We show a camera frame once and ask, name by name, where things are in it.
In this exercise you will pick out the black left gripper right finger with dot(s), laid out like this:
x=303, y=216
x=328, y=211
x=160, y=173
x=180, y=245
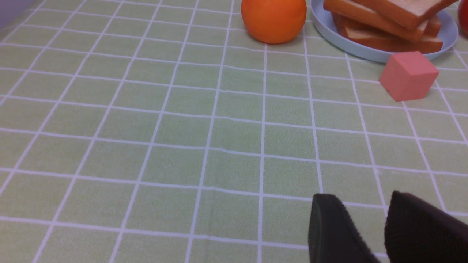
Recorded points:
x=418, y=232

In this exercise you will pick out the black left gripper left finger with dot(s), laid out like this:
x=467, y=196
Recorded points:
x=333, y=237

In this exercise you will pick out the toast slice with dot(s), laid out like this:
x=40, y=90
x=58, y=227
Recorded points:
x=381, y=40
x=407, y=13
x=360, y=13
x=431, y=29

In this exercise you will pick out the salmon pink cube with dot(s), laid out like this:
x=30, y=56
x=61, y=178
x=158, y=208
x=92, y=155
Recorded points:
x=408, y=76

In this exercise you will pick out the blue bread plate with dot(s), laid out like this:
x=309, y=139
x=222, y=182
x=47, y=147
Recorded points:
x=325, y=25

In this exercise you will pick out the red mango fruit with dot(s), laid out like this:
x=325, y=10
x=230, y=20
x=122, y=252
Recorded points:
x=462, y=14

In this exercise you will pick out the orange mandarin fruit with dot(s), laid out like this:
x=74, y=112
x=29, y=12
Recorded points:
x=273, y=21

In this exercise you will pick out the green checkered tablecloth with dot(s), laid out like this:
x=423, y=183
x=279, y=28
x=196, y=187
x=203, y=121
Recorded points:
x=159, y=131

